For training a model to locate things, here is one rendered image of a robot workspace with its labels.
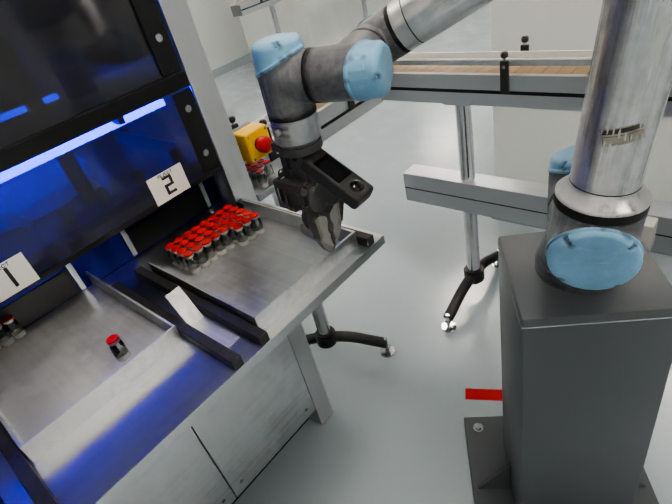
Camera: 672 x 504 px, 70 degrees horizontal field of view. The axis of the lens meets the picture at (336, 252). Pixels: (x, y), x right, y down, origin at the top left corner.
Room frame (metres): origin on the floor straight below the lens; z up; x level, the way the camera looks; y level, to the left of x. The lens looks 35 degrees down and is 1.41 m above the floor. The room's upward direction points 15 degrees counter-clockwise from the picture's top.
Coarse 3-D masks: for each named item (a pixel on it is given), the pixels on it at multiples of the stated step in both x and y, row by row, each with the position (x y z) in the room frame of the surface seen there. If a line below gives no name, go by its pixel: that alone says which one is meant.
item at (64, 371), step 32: (96, 288) 0.86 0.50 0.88; (64, 320) 0.78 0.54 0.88; (96, 320) 0.75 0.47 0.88; (128, 320) 0.72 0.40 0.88; (160, 320) 0.66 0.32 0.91; (0, 352) 0.73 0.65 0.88; (32, 352) 0.70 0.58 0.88; (64, 352) 0.68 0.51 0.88; (96, 352) 0.65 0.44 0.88; (160, 352) 0.60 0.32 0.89; (0, 384) 0.64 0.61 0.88; (32, 384) 0.62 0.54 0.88; (64, 384) 0.60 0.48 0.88; (96, 384) 0.58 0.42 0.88; (128, 384) 0.56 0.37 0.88; (0, 416) 0.53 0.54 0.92; (32, 416) 0.54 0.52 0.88; (64, 416) 0.50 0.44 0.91; (32, 448) 0.46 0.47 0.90
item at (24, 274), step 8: (16, 256) 0.76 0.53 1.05; (0, 264) 0.74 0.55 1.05; (8, 264) 0.75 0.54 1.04; (16, 264) 0.75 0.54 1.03; (24, 264) 0.76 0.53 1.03; (0, 272) 0.74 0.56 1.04; (16, 272) 0.75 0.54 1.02; (24, 272) 0.76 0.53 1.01; (32, 272) 0.76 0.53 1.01; (0, 280) 0.73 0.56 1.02; (8, 280) 0.74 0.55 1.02; (16, 280) 0.74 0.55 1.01; (24, 280) 0.75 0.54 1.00; (32, 280) 0.76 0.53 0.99; (0, 288) 0.73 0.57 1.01; (8, 288) 0.73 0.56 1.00; (16, 288) 0.74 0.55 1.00; (0, 296) 0.72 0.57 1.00; (8, 296) 0.73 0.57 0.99
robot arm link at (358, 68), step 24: (312, 48) 0.71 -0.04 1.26; (336, 48) 0.68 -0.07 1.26; (360, 48) 0.66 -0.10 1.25; (384, 48) 0.66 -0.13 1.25; (312, 72) 0.67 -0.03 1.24; (336, 72) 0.65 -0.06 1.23; (360, 72) 0.64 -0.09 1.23; (384, 72) 0.65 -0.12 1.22; (312, 96) 0.68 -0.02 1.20; (336, 96) 0.66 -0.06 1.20; (360, 96) 0.65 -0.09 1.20; (384, 96) 0.66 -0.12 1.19
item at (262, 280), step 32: (288, 224) 0.91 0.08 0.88; (224, 256) 0.85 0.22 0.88; (256, 256) 0.82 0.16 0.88; (288, 256) 0.79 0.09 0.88; (320, 256) 0.76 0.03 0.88; (192, 288) 0.73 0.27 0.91; (224, 288) 0.74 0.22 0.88; (256, 288) 0.71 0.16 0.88; (288, 288) 0.65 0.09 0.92; (256, 320) 0.60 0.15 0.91
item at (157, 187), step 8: (168, 168) 0.97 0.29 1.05; (176, 168) 0.98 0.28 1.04; (160, 176) 0.95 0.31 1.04; (176, 176) 0.98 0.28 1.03; (184, 176) 0.99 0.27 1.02; (152, 184) 0.94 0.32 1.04; (160, 184) 0.95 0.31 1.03; (176, 184) 0.97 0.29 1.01; (184, 184) 0.98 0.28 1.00; (152, 192) 0.93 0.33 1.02; (160, 192) 0.94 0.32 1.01; (176, 192) 0.97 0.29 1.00; (160, 200) 0.94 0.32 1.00; (168, 200) 0.95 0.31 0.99
